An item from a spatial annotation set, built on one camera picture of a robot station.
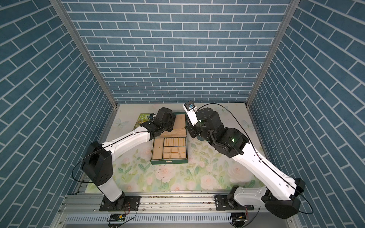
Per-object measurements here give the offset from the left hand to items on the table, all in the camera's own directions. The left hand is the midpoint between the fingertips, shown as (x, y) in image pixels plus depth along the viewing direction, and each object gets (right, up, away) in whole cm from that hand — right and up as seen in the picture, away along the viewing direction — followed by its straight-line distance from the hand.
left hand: (180, 117), depth 86 cm
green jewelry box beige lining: (-7, -20, +5) cm, 22 cm away
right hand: (+6, 0, -23) cm, 24 cm away
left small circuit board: (-32, -52, -14) cm, 63 cm away
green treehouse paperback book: (-31, -2, +22) cm, 38 cm away
